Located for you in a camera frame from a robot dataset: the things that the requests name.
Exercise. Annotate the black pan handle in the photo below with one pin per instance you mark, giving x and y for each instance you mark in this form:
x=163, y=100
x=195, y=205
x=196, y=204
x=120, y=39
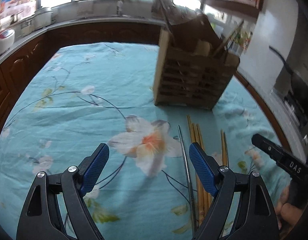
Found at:
x=285, y=64

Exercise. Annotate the white rice cooker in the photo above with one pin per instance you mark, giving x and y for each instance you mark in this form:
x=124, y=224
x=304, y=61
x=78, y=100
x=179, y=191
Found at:
x=7, y=37

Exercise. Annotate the metal chopstick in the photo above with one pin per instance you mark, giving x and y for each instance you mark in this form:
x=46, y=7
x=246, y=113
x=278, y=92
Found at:
x=189, y=183
x=227, y=152

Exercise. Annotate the wooden utensil holder box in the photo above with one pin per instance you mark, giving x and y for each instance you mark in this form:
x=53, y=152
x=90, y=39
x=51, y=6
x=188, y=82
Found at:
x=193, y=66

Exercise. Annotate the person's right hand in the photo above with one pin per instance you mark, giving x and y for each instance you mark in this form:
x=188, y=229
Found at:
x=287, y=214

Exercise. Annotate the colourful wall poster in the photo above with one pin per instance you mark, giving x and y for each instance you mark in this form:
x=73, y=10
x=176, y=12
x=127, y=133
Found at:
x=19, y=8

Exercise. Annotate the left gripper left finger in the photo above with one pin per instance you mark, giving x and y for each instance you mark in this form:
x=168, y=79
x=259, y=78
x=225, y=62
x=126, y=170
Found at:
x=41, y=217

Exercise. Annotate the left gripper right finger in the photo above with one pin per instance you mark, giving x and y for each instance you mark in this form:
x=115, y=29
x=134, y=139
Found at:
x=241, y=205

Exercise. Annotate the teal floral tablecloth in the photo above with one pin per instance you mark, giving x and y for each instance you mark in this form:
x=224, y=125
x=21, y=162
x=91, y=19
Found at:
x=102, y=93

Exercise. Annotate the condiment bottles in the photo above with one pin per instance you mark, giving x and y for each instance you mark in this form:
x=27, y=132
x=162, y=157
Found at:
x=241, y=41

